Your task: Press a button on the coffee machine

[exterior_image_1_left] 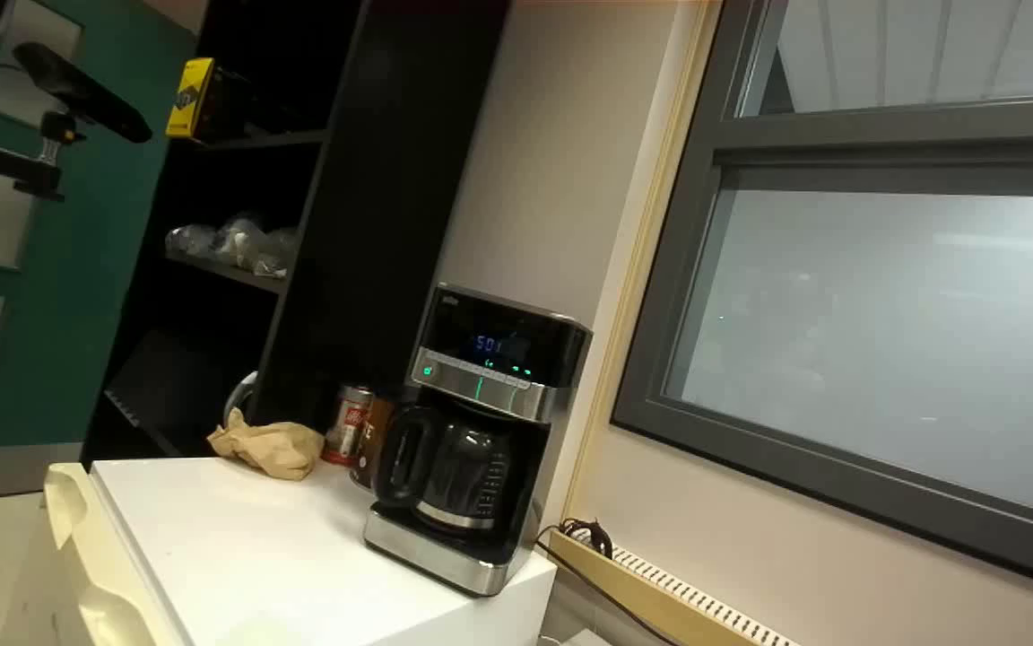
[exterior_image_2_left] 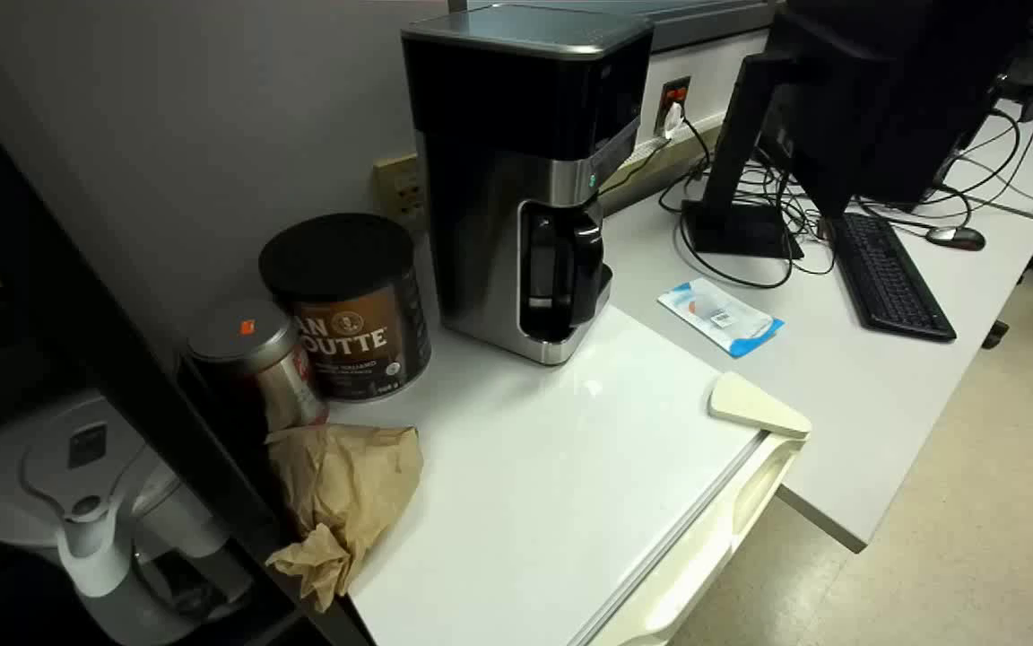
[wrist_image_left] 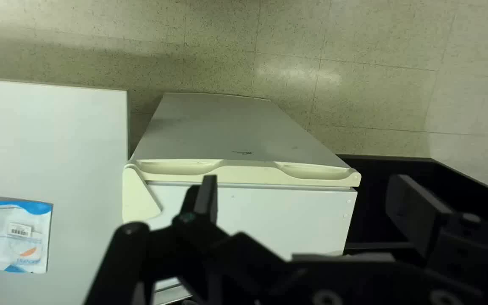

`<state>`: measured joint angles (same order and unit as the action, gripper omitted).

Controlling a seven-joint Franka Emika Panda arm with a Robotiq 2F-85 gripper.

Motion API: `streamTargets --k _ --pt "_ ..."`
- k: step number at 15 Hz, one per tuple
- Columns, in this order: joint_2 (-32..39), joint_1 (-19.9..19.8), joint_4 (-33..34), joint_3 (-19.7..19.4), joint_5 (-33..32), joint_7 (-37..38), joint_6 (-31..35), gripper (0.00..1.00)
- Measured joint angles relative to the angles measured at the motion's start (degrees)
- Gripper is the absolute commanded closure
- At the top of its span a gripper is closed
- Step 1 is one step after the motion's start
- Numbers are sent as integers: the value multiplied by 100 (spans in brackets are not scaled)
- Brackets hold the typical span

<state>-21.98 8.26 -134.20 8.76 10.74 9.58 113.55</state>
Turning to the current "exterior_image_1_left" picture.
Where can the black and steel coffee machine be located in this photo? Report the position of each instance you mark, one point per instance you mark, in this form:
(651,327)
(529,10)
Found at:
(486,379)

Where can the red drink can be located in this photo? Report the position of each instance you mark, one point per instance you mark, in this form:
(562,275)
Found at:
(353,426)

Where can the black shelf unit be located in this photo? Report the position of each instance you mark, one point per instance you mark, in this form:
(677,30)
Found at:
(359,182)

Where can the tan stuffed toy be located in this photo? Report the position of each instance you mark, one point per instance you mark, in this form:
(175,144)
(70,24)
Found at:
(266,447)

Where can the clear glassware pile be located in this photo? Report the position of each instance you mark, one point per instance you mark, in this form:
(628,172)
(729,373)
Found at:
(234,240)

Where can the white cabinet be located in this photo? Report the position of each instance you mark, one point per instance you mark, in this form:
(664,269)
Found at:
(303,560)

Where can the yellow box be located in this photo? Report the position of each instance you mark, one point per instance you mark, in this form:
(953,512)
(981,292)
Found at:
(193,98)

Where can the grey window frame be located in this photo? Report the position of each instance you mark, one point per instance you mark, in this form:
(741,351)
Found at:
(900,126)

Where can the black camera on stand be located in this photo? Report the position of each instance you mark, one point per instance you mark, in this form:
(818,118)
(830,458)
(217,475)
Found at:
(83,91)

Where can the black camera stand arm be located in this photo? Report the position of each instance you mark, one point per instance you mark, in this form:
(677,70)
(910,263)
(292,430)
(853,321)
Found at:
(0,162)

